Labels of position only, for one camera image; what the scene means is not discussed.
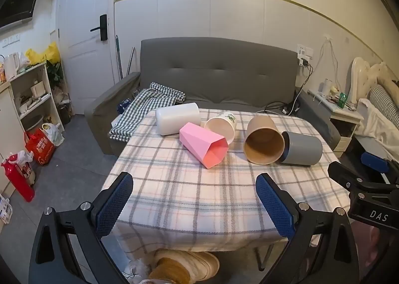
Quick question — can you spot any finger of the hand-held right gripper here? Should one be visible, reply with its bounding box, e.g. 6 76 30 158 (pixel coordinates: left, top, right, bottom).
341 139 390 175
327 161 399 193

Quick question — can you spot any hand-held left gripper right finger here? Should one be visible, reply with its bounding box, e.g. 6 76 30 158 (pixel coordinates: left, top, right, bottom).
255 173 362 284

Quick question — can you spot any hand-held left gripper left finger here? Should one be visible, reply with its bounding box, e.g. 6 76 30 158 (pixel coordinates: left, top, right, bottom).
29 172 134 284

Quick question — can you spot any grey cup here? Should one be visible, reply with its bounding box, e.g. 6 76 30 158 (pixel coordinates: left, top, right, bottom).
279 131 323 167

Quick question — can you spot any brown paper cup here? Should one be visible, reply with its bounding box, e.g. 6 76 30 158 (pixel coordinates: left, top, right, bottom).
243 115 286 165

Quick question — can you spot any white cup with green print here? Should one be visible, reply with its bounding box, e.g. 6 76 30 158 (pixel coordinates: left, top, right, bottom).
204 111 238 145

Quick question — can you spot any pink hexagonal cup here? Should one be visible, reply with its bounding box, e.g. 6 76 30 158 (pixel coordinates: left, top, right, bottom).
179 122 229 169

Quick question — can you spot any white plastic cup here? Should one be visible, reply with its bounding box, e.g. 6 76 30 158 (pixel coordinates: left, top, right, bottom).
156 103 201 137

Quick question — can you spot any person's right hand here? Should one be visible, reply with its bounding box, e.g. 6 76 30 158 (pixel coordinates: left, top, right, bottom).
354 222 392 272

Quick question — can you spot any white bedding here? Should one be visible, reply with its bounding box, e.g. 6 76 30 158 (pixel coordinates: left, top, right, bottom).
355 99 399 160

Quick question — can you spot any white nightstand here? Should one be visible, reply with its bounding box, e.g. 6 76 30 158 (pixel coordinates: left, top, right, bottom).
307 89 364 150

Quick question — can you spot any striped pillow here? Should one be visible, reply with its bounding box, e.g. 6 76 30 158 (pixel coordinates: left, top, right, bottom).
368 84 399 130

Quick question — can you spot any plaid tablecloth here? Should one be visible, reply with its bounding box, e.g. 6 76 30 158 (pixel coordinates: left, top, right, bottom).
101 108 351 253

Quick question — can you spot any cream bed headboard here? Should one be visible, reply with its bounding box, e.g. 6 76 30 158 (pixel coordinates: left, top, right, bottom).
347 57 399 107

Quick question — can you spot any white plastic bag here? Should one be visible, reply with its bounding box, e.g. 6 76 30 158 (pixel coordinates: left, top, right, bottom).
41 123 64 146

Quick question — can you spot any beige slipper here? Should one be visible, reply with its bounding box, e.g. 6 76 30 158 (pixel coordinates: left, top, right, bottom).
149 250 220 284

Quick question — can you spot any red printed shopping bag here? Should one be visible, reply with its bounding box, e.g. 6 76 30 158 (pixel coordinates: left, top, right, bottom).
25 128 55 165

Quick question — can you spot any red fire extinguisher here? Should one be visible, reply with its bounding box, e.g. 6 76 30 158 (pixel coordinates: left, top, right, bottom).
1 153 35 203

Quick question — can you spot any small blue object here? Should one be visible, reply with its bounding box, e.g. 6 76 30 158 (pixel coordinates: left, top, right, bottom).
117 99 133 114

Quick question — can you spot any green checked cloth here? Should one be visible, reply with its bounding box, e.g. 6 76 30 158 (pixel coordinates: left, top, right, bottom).
108 82 186 143

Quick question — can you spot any grey bucket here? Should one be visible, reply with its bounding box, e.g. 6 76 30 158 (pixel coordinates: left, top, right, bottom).
26 115 44 132

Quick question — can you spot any white shelf unit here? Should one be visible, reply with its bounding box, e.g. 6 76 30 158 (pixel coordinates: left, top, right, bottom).
9 62 64 133

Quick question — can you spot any grey sofa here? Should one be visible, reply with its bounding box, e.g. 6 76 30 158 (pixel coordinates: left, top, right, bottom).
84 37 340 157

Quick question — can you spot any green plant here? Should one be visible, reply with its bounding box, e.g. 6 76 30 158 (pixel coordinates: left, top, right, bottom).
47 60 63 85

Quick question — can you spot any metal pole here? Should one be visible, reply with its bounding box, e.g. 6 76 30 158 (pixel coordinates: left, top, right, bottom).
126 47 136 76

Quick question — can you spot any yellow plastic bag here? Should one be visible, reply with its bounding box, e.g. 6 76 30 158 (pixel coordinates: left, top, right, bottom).
25 42 61 65

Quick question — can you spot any white electric kettle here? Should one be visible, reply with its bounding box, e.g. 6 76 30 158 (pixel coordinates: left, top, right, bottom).
4 53 21 80

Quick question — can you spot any white door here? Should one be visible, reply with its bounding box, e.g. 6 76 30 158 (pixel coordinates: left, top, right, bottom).
58 0 117 116

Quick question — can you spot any black charger cable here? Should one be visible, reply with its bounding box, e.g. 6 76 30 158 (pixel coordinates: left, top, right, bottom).
293 57 314 110

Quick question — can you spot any white cable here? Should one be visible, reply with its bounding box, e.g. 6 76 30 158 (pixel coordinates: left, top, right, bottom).
312 36 340 91

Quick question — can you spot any white wall outlet panel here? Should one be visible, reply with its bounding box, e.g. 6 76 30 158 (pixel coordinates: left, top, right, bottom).
297 44 314 60

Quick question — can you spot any green mop handle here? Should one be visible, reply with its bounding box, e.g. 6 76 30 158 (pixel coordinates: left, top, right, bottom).
115 35 123 79

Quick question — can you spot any black door lock handle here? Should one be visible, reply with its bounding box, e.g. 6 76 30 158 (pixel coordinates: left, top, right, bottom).
90 14 108 42

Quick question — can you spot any row of wall switches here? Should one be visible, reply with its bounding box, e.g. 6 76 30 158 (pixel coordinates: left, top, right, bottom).
1 34 21 46

